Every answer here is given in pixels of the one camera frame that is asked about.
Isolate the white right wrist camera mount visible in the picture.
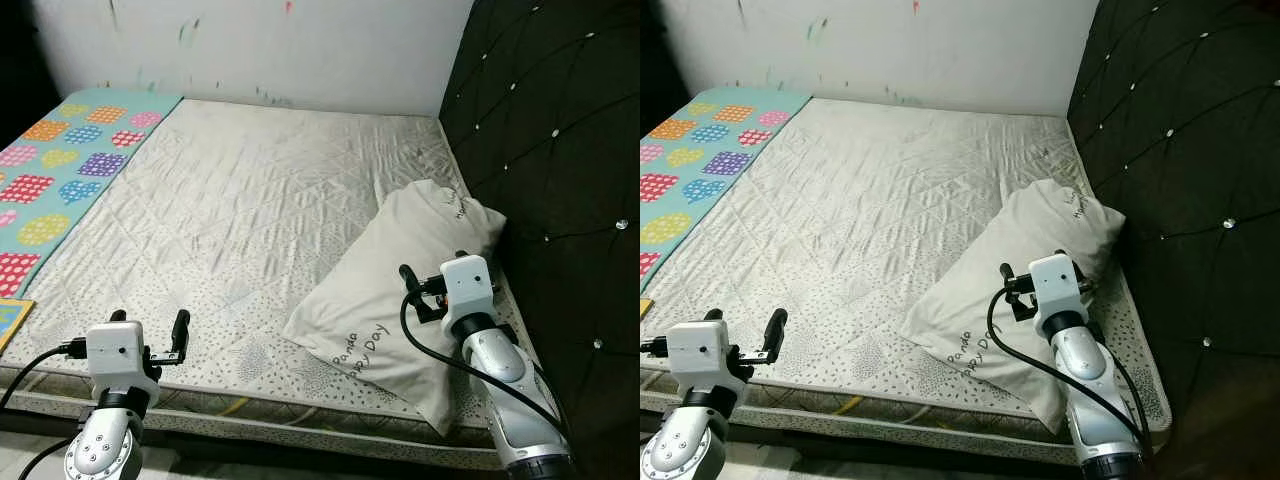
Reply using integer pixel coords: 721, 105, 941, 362
1028, 253, 1086, 336
440, 255, 498, 336

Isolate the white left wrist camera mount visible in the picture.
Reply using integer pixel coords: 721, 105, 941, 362
85, 320, 161, 391
668, 320, 743, 391

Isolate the dark bed frame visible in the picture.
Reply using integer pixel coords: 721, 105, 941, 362
745, 425, 1081, 471
0, 405, 501, 476

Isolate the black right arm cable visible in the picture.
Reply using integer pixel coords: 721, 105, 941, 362
400, 293, 566, 446
987, 290, 1151, 451

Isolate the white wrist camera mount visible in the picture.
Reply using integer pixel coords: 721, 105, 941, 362
1028, 253, 1086, 336
85, 320, 161, 391
440, 255, 498, 336
668, 320, 743, 391

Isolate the white quilted mattress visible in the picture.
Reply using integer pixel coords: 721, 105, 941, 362
640, 98, 1171, 466
0, 98, 531, 471

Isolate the black tufted headboard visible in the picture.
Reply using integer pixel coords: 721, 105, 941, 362
438, 0, 641, 480
1065, 0, 1280, 480

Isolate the teal blanket with colourful shapes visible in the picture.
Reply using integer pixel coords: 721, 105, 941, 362
0, 88, 184, 301
640, 88, 813, 281

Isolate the white pillow with black lettering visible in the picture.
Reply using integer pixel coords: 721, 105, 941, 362
282, 180, 508, 436
900, 180, 1126, 433

